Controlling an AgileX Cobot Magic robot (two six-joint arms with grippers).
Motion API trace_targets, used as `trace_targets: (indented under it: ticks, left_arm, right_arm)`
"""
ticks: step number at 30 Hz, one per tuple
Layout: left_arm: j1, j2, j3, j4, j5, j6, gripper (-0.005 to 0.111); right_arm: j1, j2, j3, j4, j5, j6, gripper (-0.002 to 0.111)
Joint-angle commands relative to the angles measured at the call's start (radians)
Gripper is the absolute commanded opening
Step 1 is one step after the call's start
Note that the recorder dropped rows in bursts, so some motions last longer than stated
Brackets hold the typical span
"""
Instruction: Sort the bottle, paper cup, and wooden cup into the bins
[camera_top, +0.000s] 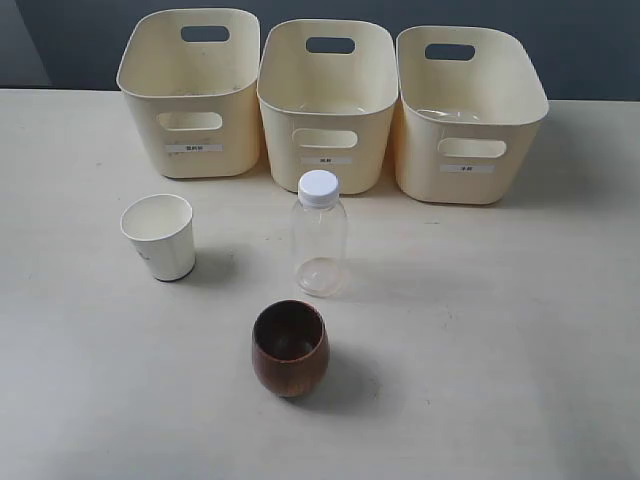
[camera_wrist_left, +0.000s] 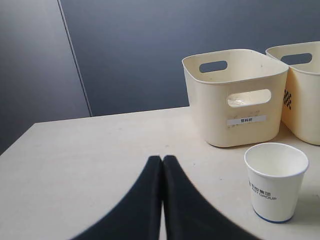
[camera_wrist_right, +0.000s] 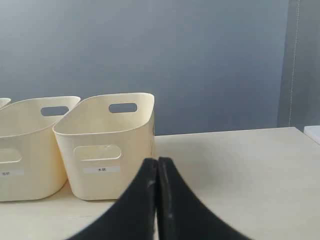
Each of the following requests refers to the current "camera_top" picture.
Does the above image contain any clear plastic bottle white cap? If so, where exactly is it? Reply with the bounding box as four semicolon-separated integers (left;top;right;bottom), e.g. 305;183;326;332
291;169;348;297

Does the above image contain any brown wooden cup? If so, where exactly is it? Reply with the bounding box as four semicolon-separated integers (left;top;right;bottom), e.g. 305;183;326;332
252;299;330;398

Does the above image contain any white paper cup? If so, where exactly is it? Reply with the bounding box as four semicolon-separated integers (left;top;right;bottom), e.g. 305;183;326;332
120;194;196;282

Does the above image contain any middle cream plastic bin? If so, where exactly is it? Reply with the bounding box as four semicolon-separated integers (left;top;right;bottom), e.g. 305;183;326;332
256;18;400;196

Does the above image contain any cream plastic bin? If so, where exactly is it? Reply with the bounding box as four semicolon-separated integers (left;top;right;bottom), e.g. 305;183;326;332
392;26;549;205
116;8;262;179
256;18;400;196

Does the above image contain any right cream plastic bin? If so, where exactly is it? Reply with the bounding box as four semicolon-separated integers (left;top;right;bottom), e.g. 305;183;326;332
392;26;549;205

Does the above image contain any left cream plastic bin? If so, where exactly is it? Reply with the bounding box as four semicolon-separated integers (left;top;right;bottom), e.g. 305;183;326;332
116;8;262;179

